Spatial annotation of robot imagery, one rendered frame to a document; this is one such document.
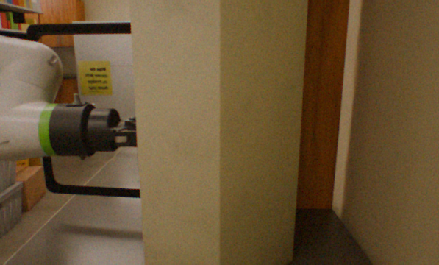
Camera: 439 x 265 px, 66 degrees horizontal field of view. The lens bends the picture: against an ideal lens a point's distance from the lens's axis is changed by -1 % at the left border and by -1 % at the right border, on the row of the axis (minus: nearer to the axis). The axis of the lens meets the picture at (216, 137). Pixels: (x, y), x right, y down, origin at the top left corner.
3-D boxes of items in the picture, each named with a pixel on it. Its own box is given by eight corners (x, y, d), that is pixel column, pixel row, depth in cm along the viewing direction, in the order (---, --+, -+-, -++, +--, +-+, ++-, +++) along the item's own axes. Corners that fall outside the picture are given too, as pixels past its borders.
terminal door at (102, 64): (165, 199, 81) (159, 21, 71) (46, 193, 84) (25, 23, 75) (166, 198, 81) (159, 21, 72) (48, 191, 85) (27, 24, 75)
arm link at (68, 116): (75, 152, 65) (52, 168, 56) (69, 91, 62) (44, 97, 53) (106, 152, 65) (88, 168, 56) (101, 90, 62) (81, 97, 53)
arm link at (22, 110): (-8, 170, 62) (-51, 144, 52) (11, 111, 68) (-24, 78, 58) (68, 171, 62) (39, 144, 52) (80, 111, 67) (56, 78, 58)
